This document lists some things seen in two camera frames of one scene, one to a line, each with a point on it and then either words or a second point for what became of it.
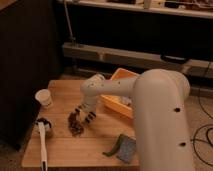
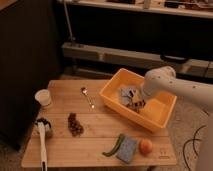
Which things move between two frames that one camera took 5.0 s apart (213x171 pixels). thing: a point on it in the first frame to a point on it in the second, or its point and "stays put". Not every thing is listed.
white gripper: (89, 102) to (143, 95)
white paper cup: (44, 97) stays put
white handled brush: (42, 124) stays put
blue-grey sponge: (127, 148) stays put
